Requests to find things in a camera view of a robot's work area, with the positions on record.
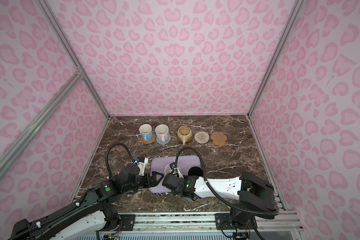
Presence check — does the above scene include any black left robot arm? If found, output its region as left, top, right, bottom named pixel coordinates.
left=10, top=164, right=164, bottom=240

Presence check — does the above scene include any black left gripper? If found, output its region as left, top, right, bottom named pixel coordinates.
left=123, top=170, right=166, bottom=195

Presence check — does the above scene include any woven rattan coaster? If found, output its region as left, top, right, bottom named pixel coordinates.
left=140, top=133, right=157, bottom=145

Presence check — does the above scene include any grey round coaster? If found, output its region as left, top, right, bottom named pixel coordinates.
left=156, top=135, right=171, bottom=145

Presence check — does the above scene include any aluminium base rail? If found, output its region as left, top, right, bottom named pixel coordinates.
left=44, top=210, right=304, bottom=240

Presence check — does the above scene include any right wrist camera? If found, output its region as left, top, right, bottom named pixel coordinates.
left=169, top=163, right=184, bottom=179

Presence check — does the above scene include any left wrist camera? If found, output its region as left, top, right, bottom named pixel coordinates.
left=134, top=156, right=149, bottom=176

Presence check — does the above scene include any right black corrugated cable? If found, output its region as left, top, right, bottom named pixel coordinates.
left=175, top=146, right=280, bottom=240

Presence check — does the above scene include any white speckled mug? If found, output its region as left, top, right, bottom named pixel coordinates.
left=155, top=124, right=170, bottom=135

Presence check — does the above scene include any brown flower cork coaster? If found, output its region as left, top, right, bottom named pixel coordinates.
left=211, top=132, right=228, bottom=146

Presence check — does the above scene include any black mug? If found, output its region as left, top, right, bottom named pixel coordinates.
left=188, top=167, right=204, bottom=177

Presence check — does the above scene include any left black corrugated cable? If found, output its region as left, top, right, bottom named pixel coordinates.
left=7, top=143, right=136, bottom=240

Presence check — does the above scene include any aluminium frame strut right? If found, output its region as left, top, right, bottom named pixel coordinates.
left=247, top=0, right=307, bottom=119

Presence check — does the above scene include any lilac plastic tray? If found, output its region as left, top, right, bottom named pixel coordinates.
left=149, top=155, right=201, bottom=194

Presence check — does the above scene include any yellow beige mug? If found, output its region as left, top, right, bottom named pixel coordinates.
left=177, top=126, right=193, bottom=138

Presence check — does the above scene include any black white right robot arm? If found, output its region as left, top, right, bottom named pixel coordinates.
left=162, top=172, right=279, bottom=229

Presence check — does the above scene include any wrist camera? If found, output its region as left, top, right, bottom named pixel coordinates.
left=134, top=156, right=149, bottom=176
left=169, top=163, right=184, bottom=179

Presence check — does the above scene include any lilac white mug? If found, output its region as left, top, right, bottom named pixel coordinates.
left=165, top=162, right=182, bottom=178

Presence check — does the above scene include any brown wooden round coaster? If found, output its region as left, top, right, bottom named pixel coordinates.
left=177, top=137, right=192, bottom=145

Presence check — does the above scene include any black corrugated cable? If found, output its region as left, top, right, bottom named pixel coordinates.
left=7, top=143, right=136, bottom=240
left=175, top=146, right=280, bottom=240

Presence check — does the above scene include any light blue mug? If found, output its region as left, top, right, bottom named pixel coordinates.
left=139, top=124, right=153, bottom=142

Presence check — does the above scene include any multicolour braided round coaster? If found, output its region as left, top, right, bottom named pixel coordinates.
left=194, top=132, right=210, bottom=144

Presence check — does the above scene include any aluminium frame struts left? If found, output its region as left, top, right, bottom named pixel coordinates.
left=0, top=1, right=110, bottom=181

